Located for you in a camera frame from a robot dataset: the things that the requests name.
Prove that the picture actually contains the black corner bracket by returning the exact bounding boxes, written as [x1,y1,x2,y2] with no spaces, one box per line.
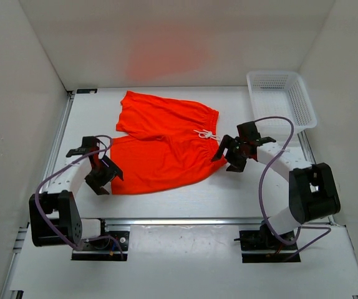
[76,88,98,94]

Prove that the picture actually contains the white plastic basket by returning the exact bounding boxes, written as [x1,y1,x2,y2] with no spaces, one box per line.
[246,70,317,135]

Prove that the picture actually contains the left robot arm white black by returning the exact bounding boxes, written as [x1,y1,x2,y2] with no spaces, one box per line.
[29,154,123,250]

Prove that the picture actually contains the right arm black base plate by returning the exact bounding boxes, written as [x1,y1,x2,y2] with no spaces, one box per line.
[233,230,301,263]

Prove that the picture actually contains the orange mesh shorts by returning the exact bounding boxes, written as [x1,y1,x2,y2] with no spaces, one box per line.
[110,91,226,195]

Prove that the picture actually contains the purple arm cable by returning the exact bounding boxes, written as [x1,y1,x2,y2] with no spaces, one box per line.
[253,115,332,262]
[35,134,115,252]

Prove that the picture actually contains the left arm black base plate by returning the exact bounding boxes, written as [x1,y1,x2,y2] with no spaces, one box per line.
[71,224,130,262]

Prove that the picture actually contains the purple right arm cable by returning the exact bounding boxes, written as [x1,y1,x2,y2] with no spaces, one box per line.
[253,115,332,262]

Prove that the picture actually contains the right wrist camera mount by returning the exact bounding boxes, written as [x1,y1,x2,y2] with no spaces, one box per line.
[237,121,276,146]

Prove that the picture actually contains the white shorts drawstring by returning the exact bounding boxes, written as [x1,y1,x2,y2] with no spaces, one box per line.
[193,130,220,141]

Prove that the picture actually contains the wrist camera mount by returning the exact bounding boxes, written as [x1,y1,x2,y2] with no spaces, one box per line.
[237,121,276,146]
[66,136,100,158]

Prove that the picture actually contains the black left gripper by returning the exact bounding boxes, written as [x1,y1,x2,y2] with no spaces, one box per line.
[84,155,123,195]

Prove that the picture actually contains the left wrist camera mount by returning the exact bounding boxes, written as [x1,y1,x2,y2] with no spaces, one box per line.
[66,136,100,158]

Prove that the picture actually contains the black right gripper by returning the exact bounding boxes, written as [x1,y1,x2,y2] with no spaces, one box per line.
[211,135,249,173]

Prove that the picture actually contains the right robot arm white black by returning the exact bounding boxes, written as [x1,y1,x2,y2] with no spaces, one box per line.
[212,135,341,249]

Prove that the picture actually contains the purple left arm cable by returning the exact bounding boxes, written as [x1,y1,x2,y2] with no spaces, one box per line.
[35,134,115,252]

